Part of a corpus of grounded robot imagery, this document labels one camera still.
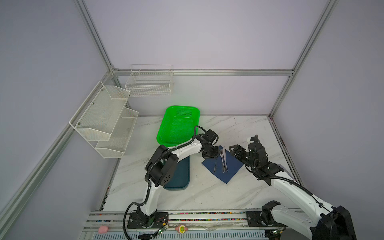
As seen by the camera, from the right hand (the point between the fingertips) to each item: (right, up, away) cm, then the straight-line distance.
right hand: (231, 149), depth 81 cm
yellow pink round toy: (-26, -35, -14) cm, 46 cm away
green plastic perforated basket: (-34, +14, +30) cm, 47 cm away
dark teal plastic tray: (-29, -19, +7) cm, 35 cm away
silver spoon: (-9, -14, +7) cm, 18 cm away
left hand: (-7, -6, +9) cm, 13 cm away
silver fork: (-3, -4, +19) cm, 20 cm away
